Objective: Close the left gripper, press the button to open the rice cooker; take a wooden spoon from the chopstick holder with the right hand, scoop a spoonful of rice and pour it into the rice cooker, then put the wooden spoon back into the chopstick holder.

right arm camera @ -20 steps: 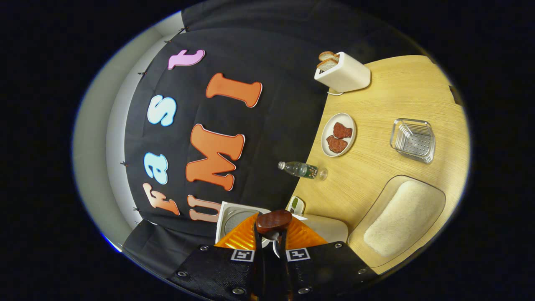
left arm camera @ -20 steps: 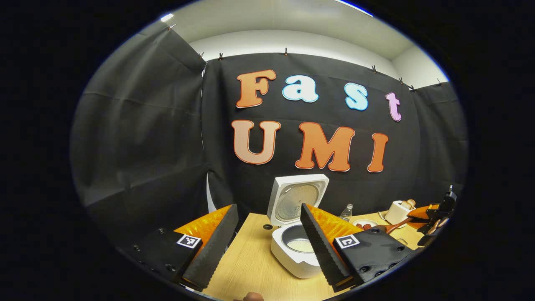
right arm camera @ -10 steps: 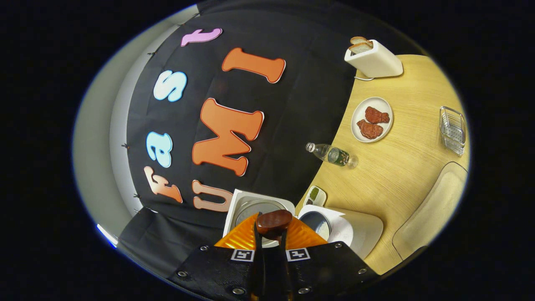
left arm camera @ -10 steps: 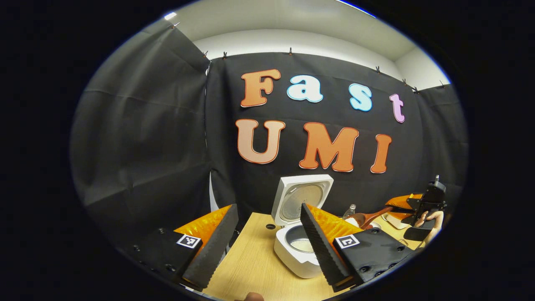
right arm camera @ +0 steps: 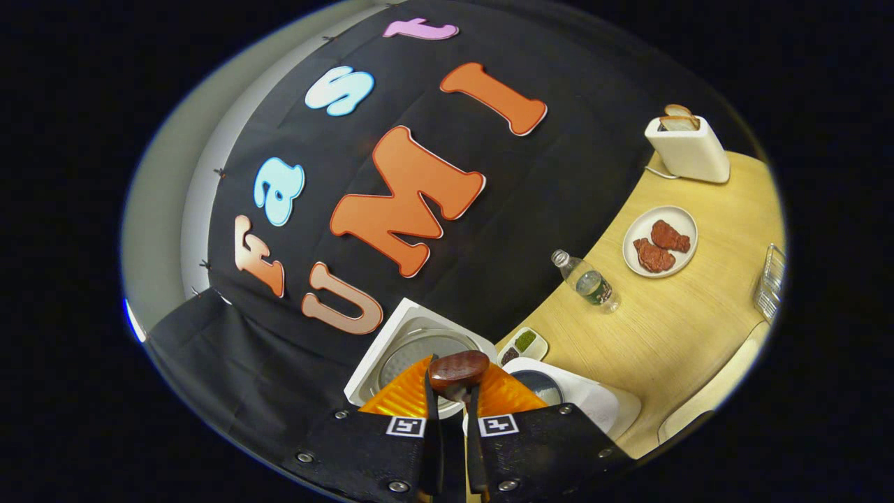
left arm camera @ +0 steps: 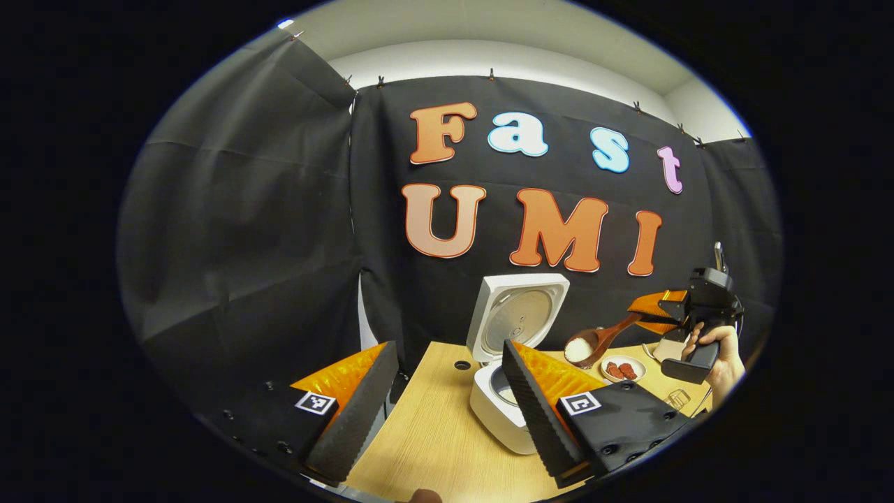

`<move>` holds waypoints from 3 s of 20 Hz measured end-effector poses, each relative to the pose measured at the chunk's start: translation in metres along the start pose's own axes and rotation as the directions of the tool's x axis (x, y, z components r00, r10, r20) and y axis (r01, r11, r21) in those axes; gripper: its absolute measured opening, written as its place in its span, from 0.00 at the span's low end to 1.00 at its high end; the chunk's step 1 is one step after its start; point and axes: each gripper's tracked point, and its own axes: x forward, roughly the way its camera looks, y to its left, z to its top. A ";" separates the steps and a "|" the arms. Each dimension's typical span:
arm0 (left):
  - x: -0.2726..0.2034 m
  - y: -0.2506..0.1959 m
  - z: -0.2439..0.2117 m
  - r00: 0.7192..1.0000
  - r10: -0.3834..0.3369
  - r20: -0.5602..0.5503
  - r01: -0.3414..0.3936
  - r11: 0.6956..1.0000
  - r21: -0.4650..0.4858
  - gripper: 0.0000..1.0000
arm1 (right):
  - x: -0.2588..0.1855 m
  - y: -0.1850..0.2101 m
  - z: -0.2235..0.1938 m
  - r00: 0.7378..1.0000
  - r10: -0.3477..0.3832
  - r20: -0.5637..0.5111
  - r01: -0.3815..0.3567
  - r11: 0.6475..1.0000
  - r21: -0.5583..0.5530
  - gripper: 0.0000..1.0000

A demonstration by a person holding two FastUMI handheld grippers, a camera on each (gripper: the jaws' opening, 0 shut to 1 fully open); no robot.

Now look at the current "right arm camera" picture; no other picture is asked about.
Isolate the white toaster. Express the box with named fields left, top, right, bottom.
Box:
left=644, top=114, right=731, bottom=184

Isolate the white rice cooker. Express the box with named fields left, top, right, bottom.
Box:
left=344, top=298, right=642, bottom=442

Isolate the white round plate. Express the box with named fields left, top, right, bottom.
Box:
left=622, top=205, right=698, bottom=279

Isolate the red meat piece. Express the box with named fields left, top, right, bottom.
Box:
left=633, top=238, right=676, bottom=273
left=651, top=219, right=691, bottom=254

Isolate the metal wire chopstick holder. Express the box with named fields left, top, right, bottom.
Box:
left=753, top=243, right=786, bottom=324

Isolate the clear plastic water bottle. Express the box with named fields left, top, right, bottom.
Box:
left=550, top=249, right=621, bottom=314

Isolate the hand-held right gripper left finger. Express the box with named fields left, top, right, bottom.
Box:
left=283, top=354, right=442, bottom=503

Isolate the dark wooden spoon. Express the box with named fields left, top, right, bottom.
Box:
left=427, top=351, right=491, bottom=403

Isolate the small white seasoning dish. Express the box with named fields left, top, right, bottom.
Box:
left=497, top=327, right=550, bottom=368

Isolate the clear glass tray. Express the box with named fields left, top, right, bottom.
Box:
left=657, top=320, right=773, bottom=445

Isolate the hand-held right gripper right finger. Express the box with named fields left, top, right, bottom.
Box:
left=465, top=362, right=636, bottom=503

